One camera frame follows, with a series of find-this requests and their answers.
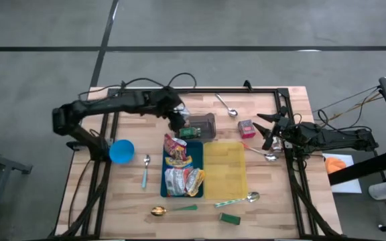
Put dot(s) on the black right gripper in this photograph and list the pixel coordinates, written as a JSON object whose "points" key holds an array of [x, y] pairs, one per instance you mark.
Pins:
{"points": [[284, 129]]}

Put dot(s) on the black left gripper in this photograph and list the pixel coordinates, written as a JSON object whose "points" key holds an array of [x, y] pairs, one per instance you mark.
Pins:
{"points": [[166, 102]]}

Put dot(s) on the green spice jar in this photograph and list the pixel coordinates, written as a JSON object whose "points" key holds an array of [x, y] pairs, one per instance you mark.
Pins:
{"points": [[190, 133]]}

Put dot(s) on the silver spice packet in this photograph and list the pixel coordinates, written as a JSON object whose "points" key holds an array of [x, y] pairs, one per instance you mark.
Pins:
{"points": [[276, 145]]}

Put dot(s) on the red spice tin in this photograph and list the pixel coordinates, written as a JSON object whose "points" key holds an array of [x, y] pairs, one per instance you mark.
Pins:
{"points": [[246, 130]]}

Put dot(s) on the red ramen noodle pack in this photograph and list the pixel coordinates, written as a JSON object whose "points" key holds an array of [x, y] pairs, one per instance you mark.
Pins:
{"points": [[175, 145]]}

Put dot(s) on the dark grey translucent bin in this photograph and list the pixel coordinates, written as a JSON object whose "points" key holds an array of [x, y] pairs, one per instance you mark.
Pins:
{"points": [[206, 124]]}

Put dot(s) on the yellow blue ramen pack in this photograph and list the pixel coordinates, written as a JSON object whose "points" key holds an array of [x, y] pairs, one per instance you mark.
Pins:
{"points": [[179, 162]]}

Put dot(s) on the white red ramen pack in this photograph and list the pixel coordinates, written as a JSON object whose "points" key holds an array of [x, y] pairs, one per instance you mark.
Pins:
{"points": [[174, 180]]}

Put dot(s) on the yellow ramen noodle pack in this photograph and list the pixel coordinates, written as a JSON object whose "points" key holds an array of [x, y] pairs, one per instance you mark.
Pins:
{"points": [[195, 179]]}

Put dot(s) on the yellow translucent plastic bin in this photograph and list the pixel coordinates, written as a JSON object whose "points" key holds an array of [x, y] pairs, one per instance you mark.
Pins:
{"points": [[224, 170]]}

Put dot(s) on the green spice box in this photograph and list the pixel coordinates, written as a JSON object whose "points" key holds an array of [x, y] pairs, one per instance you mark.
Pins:
{"points": [[230, 219]]}

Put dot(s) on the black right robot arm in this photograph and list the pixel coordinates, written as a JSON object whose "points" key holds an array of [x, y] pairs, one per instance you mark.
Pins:
{"points": [[340, 137]]}

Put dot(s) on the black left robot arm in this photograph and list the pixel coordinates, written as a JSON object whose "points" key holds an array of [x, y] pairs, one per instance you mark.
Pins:
{"points": [[112, 103]]}

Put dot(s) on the teal blue plastic bin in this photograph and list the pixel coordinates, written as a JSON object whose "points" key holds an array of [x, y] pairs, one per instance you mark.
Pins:
{"points": [[198, 150]]}

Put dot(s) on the all-metal silver spoon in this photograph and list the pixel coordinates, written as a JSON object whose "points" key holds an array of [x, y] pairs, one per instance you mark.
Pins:
{"points": [[233, 112]]}

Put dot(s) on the blue round bowl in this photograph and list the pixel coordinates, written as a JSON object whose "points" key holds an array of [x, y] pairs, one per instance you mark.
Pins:
{"points": [[121, 151]]}

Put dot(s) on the orange object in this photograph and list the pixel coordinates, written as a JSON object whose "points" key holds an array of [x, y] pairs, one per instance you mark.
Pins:
{"points": [[334, 165]]}

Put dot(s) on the white paper sheet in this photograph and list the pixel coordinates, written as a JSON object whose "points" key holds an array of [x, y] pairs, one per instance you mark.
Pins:
{"points": [[347, 185]]}

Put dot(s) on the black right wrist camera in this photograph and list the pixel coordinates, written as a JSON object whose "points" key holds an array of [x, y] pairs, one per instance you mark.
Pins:
{"points": [[283, 111]]}

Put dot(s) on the black aluminium table frame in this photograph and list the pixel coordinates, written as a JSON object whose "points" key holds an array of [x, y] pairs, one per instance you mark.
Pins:
{"points": [[246, 90]]}

